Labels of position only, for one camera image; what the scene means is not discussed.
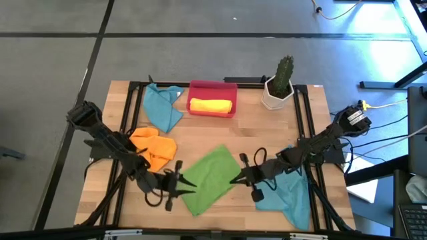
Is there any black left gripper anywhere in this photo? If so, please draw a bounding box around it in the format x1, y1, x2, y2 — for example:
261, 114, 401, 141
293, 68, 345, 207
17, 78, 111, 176
156, 160, 197, 212

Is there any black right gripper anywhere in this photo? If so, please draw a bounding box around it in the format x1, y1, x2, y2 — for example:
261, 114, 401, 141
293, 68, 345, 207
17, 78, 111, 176
230, 153, 268, 203

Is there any green microfiber towel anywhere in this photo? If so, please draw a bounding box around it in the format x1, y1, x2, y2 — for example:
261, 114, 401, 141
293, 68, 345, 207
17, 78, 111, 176
178, 143, 242, 217

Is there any yellow microfiber towel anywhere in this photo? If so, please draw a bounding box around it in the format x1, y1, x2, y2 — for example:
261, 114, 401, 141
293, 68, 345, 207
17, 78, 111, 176
189, 97, 234, 115

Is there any pink plastic basket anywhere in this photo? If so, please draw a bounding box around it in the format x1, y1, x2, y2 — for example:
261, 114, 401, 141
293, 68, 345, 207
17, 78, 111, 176
185, 79, 238, 119

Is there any orange microfiber towel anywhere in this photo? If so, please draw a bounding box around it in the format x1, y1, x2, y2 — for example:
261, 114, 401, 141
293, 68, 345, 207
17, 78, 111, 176
129, 127, 178, 173

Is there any blue microfiber towel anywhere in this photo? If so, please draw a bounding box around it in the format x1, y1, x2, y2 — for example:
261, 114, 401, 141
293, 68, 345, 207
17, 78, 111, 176
255, 145, 311, 231
142, 83, 185, 134

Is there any black crossbar with silver brackets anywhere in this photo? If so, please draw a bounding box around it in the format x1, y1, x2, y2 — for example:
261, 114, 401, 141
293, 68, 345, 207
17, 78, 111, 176
0, 225, 394, 240

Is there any white hexagonal plant pot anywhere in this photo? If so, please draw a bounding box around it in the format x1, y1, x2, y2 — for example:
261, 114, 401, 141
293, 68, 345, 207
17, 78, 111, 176
261, 75, 295, 111

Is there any green cactus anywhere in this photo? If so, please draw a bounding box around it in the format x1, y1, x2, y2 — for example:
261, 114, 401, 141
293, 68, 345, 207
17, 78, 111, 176
274, 55, 295, 97

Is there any white sheet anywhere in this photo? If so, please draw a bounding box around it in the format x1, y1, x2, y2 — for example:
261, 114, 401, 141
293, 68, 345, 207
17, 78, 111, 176
346, 155, 380, 204

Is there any black desk beam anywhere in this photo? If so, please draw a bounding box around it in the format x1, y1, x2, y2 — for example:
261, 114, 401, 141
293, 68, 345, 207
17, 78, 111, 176
345, 155, 410, 187

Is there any black desk foot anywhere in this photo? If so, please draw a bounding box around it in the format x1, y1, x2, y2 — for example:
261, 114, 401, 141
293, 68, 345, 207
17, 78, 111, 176
359, 61, 427, 90

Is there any grey cloth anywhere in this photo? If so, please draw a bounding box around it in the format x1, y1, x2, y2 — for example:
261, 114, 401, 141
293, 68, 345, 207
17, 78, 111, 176
405, 174, 427, 204

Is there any grey floor object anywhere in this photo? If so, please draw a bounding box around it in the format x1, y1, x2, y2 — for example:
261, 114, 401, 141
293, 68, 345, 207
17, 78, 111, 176
0, 145, 26, 160

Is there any black laptop keyboard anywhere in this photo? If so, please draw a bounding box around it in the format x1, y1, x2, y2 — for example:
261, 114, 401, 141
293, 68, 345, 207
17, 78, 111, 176
398, 203, 427, 240

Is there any black monitor panel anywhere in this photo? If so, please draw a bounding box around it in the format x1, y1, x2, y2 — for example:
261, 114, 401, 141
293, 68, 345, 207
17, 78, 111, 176
406, 85, 427, 177

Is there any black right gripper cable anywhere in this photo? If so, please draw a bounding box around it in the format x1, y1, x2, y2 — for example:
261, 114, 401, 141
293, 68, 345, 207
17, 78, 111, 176
253, 147, 268, 167

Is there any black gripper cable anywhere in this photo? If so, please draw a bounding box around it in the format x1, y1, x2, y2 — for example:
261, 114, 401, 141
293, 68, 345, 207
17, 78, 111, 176
253, 147, 268, 167
143, 189, 167, 207

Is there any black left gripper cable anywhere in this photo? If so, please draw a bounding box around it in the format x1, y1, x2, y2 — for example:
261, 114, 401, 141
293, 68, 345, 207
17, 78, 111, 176
143, 189, 167, 207

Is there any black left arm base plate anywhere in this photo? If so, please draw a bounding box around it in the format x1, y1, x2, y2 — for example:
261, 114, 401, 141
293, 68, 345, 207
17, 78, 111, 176
83, 139, 137, 160

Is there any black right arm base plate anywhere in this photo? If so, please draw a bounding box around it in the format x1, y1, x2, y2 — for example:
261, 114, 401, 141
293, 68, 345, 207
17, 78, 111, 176
298, 137, 346, 164

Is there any black aluminium table frame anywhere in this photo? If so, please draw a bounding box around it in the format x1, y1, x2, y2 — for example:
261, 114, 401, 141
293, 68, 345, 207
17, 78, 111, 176
75, 79, 356, 234

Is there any yellow plug with cable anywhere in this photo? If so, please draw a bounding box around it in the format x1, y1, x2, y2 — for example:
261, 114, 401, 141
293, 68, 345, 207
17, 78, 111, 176
358, 99, 408, 111

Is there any black power cable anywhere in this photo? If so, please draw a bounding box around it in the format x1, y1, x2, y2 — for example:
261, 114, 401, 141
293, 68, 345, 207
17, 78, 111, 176
346, 132, 427, 149

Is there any grey cable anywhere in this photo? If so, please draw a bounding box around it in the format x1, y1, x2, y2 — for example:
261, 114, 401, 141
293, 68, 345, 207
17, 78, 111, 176
353, 125, 427, 157

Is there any cream floor cable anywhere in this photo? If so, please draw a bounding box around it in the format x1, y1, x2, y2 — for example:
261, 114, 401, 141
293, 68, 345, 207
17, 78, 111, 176
310, 0, 363, 21

